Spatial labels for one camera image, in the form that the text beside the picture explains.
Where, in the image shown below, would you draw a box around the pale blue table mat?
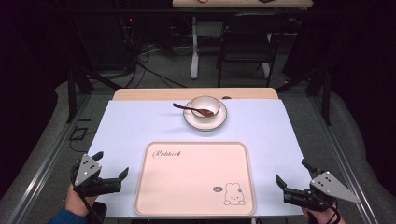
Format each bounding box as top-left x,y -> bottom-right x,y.
88,98 -> 313,219

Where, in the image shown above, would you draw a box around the aluminium floor rail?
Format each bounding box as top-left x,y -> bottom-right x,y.
309,92 -> 379,224
5,92 -> 92,224

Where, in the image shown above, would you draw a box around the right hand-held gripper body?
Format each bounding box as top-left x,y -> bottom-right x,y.
283,170 -> 362,213

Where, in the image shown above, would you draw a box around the black chair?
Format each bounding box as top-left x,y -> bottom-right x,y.
216,12 -> 283,89

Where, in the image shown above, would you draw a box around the beige rabbit-print tray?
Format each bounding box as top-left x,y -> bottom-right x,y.
134,141 -> 257,217

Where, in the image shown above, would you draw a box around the white saucer plate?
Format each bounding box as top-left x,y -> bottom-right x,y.
182,98 -> 229,132

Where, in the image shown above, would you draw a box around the black metal stand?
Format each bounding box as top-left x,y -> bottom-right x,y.
64,18 -> 124,124
275,62 -> 332,127

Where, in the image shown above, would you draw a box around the white bowl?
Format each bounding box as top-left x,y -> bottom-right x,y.
190,95 -> 221,119

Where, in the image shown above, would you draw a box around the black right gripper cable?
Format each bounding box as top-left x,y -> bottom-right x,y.
311,189 -> 342,224

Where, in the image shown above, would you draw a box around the black power strip red light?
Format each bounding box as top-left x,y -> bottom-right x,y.
120,15 -> 136,48

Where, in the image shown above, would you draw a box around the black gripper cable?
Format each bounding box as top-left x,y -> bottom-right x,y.
70,166 -> 105,224
311,189 -> 342,224

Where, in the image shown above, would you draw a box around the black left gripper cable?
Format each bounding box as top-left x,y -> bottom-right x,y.
70,166 -> 105,224

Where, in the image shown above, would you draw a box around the brown wooden spoon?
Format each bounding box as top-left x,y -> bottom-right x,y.
172,103 -> 216,119

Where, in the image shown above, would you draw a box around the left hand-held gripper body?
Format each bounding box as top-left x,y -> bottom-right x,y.
70,153 -> 122,198

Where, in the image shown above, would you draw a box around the person's right hand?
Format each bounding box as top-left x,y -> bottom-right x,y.
301,206 -> 347,224

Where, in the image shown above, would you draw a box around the person's left hand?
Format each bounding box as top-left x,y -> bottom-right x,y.
64,183 -> 98,217

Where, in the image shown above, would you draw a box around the light wooden table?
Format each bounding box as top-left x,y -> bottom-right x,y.
112,87 -> 279,102

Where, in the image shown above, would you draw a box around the black floor cables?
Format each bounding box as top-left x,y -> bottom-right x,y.
122,43 -> 188,90

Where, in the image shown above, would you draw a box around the white desk leg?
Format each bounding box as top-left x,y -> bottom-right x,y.
262,32 -> 273,79
190,16 -> 201,80

